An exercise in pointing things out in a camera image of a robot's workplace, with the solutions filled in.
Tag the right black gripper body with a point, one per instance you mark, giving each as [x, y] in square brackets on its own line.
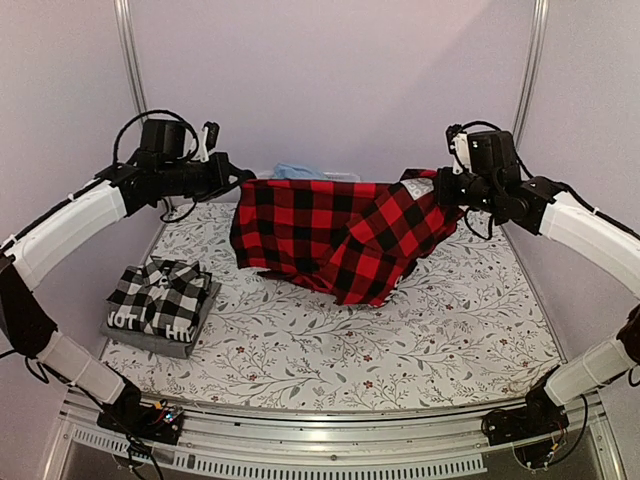
[481, 192]

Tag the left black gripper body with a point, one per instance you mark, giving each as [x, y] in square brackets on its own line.
[201, 185]

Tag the red black plaid shirt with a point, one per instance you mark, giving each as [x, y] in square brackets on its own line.
[355, 241]

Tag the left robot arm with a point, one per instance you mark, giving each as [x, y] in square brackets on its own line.
[117, 192]

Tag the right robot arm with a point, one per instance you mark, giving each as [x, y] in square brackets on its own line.
[549, 209]

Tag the blue shirt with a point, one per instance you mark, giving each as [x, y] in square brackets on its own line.
[294, 171]

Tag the white plastic basket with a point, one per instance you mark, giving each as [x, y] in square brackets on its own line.
[342, 177]

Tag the folded black white plaid shirt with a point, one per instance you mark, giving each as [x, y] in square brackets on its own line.
[161, 297]

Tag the floral tablecloth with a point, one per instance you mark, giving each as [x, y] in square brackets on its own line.
[464, 328]

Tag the folded grey shirt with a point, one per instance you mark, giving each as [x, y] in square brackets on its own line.
[160, 345]

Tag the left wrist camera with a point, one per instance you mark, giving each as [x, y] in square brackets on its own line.
[163, 143]

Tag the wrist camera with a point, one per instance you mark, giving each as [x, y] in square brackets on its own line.
[163, 143]
[484, 150]

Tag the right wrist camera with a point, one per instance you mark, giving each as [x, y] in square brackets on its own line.
[484, 150]

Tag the left aluminium post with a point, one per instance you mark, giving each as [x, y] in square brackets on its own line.
[124, 23]

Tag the aluminium post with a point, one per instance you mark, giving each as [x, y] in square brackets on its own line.
[124, 23]
[532, 64]

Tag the right aluminium post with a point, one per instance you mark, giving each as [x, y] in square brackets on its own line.
[532, 64]

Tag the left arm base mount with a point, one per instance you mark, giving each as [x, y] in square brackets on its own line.
[158, 421]

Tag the aluminium front rail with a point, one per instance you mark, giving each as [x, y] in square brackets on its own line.
[219, 442]

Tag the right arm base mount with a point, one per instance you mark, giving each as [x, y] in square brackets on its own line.
[536, 431]

